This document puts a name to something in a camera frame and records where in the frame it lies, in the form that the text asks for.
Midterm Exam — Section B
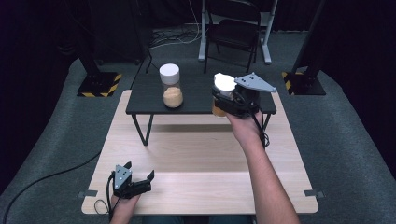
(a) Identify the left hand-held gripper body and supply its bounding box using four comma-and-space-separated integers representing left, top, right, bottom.
113, 164, 153, 200

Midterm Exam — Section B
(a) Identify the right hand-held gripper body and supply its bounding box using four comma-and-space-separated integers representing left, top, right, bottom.
218, 72, 278, 119

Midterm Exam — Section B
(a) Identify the clear jar with white lid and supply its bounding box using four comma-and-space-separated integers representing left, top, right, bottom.
211, 72, 237, 119
159, 63, 184, 109

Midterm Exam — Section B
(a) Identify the black shelf with metal legs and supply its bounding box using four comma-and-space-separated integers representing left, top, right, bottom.
125, 63, 277, 147

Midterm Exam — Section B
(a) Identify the person's left hand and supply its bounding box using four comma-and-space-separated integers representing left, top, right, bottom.
109, 192, 142, 224

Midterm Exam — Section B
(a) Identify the person's right hand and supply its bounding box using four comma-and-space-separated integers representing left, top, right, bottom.
225, 109, 266, 151

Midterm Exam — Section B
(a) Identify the white desk leg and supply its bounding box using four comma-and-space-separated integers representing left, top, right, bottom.
198, 0, 211, 63
261, 0, 279, 65

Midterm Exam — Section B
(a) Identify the black floor stand base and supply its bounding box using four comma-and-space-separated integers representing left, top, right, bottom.
281, 0, 327, 96

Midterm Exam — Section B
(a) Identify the black folding chair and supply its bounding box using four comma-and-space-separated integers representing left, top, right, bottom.
204, 0, 262, 75

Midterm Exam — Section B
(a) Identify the black stand with striped base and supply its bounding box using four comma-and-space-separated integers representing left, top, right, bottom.
77, 0, 123, 98

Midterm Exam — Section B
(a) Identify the left hand-held gripper cable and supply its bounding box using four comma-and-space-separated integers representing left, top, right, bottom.
93, 172, 121, 221

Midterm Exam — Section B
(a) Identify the hand-held gripper cable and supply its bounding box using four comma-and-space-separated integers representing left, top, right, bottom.
93, 172, 121, 221
235, 92, 271, 149

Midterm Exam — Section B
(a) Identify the right hand-held gripper cable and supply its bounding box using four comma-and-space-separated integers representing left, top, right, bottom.
235, 92, 271, 149

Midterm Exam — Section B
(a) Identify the grey table bracket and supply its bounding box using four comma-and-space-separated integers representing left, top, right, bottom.
77, 189, 99, 199
304, 189, 325, 199

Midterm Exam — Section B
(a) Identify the thin white cable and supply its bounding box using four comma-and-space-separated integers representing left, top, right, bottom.
148, 0, 204, 50

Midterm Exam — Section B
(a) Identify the long black floor cable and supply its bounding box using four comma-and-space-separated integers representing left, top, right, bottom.
1, 149, 105, 224

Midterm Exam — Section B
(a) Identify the black cable bundle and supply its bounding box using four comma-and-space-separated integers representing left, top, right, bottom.
148, 25, 201, 49

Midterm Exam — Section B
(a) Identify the thin black cable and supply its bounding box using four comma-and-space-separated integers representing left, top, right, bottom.
129, 49, 160, 91

